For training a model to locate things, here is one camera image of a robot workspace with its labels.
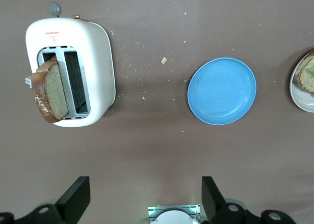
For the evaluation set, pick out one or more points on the green lettuce leaf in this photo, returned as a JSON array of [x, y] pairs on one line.
[[311, 68]]

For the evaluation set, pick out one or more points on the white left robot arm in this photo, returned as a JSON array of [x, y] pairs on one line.
[[174, 217]]

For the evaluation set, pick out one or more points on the white toaster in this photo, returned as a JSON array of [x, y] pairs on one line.
[[98, 69]]

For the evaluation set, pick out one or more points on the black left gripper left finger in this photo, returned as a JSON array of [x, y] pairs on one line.
[[76, 197]]

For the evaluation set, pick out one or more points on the dark crust bread slice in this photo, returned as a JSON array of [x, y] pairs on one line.
[[54, 91]]

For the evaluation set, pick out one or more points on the blue plate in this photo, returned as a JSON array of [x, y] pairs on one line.
[[222, 91]]

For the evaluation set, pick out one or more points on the beige plate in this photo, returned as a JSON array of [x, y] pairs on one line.
[[299, 103]]

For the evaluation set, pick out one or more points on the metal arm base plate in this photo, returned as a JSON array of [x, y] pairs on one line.
[[152, 213]]

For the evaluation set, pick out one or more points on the large bread crumb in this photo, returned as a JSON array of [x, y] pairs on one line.
[[164, 61]]

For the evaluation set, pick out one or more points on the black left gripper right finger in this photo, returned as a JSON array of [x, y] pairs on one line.
[[213, 197]]

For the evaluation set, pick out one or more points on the light brown bread slice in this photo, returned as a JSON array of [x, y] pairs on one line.
[[306, 82]]

